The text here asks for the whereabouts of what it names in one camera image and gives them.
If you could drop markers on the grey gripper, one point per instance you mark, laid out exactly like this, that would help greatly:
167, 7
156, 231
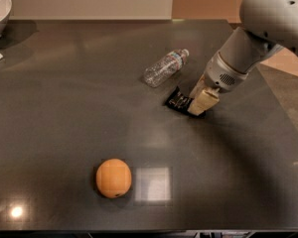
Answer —
221, 74

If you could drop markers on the black rxbar chocolate wrapper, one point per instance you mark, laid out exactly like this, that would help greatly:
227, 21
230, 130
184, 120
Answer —
179, 102

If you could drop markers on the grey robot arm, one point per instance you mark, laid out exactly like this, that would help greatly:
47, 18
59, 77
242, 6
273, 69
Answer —
267, 26

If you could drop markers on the clear plastic water bottle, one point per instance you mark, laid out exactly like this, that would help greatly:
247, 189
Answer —
165, 67

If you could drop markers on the orange fruit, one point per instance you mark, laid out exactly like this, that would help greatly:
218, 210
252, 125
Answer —
113, 178

